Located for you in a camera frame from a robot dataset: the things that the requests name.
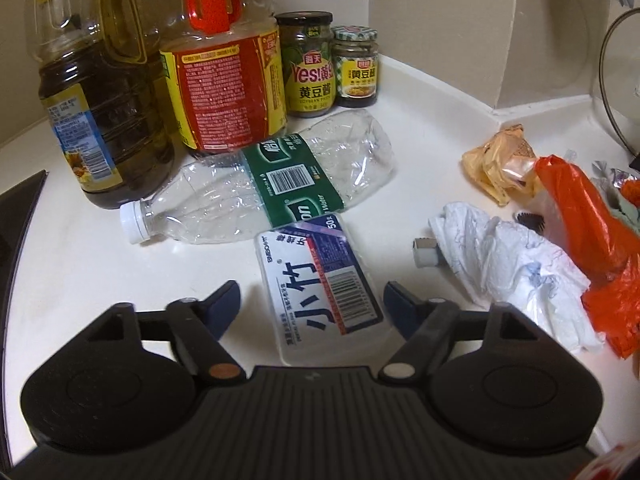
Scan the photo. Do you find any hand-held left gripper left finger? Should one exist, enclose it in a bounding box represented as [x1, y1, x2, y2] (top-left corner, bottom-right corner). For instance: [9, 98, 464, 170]
[85, 281, 246, 387]

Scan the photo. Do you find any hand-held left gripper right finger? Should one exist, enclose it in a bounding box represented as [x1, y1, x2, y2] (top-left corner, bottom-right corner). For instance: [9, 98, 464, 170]
[377, 281, 543, 382]

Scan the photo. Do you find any clear plastic swab box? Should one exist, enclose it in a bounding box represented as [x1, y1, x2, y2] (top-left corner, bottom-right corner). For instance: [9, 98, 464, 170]
[254, 211, 402, 367]

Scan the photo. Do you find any crushed clear water bottle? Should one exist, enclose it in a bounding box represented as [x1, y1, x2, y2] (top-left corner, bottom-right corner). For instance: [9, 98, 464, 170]
[119, 109, 397, 247]

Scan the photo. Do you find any white plastic bag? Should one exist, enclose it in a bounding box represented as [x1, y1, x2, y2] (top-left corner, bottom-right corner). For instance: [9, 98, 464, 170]
[428, 201, 607, 354]

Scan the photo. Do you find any tan plastic bag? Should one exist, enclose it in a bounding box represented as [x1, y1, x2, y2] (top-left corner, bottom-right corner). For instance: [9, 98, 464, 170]
[460, 123, 544, 207]

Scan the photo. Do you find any red plastic bag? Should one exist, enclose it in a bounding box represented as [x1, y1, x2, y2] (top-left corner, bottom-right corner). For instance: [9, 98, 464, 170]
[531, 154, 640, 361]

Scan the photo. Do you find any oil bottle blue label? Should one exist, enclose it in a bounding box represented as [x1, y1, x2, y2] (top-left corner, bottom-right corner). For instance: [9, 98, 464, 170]
[31, 0, 177, 211]

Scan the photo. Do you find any black gas stove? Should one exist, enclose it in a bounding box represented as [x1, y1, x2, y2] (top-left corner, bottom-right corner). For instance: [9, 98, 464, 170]
[0, 170, 51, 356]

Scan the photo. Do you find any checkered lid sauce jar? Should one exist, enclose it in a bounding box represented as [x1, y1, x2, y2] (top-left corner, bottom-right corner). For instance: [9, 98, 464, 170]
[332, 25, 380, 109]

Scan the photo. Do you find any black lid sauce jar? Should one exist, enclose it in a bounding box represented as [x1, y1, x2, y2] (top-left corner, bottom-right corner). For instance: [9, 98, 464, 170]
[276, 10, 335, 120]

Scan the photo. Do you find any silver foil wrapper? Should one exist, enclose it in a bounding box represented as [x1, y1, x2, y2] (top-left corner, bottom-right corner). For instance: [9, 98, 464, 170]
[592, 160, 640, 198]

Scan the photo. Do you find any red patterned clothing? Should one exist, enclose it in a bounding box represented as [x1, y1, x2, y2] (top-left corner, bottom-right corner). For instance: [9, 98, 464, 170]
[595, 440, 640, 480]

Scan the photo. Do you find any large oil bottle red handle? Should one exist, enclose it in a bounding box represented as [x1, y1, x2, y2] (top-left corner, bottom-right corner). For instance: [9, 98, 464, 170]
[159, 0, 289, 157]

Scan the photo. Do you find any glass pot lid black handle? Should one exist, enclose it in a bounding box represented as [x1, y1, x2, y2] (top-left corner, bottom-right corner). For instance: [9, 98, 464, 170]
[590, 6, 640, 171]

